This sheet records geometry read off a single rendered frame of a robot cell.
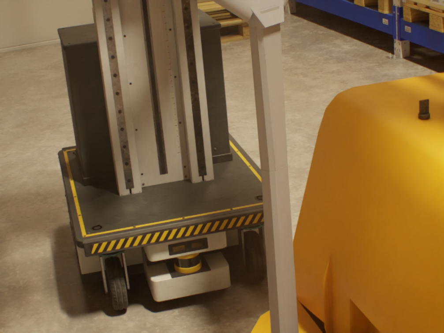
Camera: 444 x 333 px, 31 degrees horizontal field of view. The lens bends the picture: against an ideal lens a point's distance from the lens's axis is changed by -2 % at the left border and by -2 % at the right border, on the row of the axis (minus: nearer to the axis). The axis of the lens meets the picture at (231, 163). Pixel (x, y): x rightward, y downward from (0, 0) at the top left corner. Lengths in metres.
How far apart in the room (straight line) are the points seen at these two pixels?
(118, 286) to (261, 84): 1.35
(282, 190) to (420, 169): 0.27
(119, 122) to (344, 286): 1.27
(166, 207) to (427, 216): 1.41
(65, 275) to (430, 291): 1.89
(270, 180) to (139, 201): 1.29
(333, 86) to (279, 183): 3.52
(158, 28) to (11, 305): 1.09
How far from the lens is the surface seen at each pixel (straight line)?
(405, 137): 1.59
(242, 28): 6.45
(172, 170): 2.90
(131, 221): 2.65
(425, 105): 1.65
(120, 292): 2.70
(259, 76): 1.48
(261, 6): 1.45
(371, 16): 5.92
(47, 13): 7.06
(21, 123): 4.97
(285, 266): 1.63
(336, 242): 1.75
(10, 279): 3.13
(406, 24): 5.52
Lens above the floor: 1.42
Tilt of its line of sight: 21 degrees down
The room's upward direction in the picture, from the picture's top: 5 degrees counter-clockwise
